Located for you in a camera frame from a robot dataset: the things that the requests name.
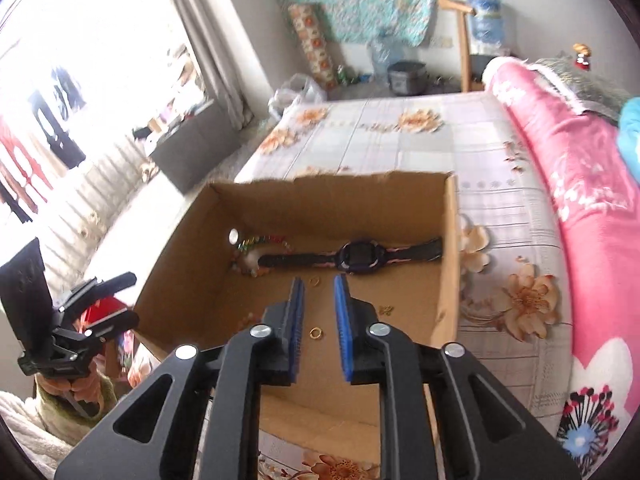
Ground patterned roll by wall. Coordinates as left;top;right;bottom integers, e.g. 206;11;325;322
288;3;337;90

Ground grey curtain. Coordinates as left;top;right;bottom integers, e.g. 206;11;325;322
171;0;253;130

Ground blue folded blanket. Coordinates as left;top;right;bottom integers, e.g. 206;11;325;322
616;96;640;183

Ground person's left hand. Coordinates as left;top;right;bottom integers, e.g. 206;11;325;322
36;363;102;403

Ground blue water jug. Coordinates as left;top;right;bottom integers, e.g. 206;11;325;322
465;0;506;55

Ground mushroom shaped ornament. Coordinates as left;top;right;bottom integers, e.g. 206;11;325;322
573;44;591;72

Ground pink floral quilt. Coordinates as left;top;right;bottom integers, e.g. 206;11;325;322
483;58;639;479

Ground multicolour glass bead bracelet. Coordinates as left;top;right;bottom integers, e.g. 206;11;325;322
230;233;292;278

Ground brown cardboard box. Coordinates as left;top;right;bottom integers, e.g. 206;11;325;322
134;171;460;464

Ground wooden chair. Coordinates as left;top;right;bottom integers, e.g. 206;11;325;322
437;0;484;93

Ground pink strap digital watch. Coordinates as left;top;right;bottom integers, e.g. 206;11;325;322
258;237;444;274

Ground dark grey cabinet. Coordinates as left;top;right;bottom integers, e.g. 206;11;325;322
150;101;241;195

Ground white plastic bag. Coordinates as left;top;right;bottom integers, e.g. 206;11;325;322
268;74;328;120

